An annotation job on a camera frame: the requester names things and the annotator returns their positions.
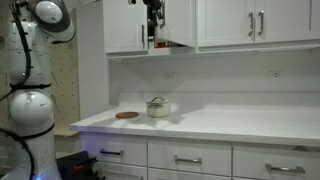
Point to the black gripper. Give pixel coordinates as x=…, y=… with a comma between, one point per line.
x=152, y=4

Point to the white shaker cupboard door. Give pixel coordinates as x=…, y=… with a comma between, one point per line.
x=123, y=23
x=180, y=23
x=286, y=18
x=223, y=21

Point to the red item inside cupboard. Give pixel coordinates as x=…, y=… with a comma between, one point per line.
x=160, y=43

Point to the cream saucepan lid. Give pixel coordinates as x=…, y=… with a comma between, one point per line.
x=158, y=100

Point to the cream saucepan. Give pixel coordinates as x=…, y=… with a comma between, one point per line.
x=159, y=110

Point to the round cork trivet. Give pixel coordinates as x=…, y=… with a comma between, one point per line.
x=127, y=115

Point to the wooden pegboard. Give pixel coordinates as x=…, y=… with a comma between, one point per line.
x=65, y=73

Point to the metal pegboard hook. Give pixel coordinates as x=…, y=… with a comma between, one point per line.
x=55, y=104
x=54, y=78

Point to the white drawer front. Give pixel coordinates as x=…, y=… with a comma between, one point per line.
x=133, y=146
x=123, y=171
x=213, y=155
x=253, y=156

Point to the wooden shelf board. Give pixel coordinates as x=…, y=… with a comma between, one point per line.
x=66, y=132

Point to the red and black tool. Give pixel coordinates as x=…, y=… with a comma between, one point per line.
x=78, y=167

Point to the black tool case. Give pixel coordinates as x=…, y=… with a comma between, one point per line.
x=68, y=163

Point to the white wall outlet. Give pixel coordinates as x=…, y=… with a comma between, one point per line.
x=275, y=74
x=170, y=75

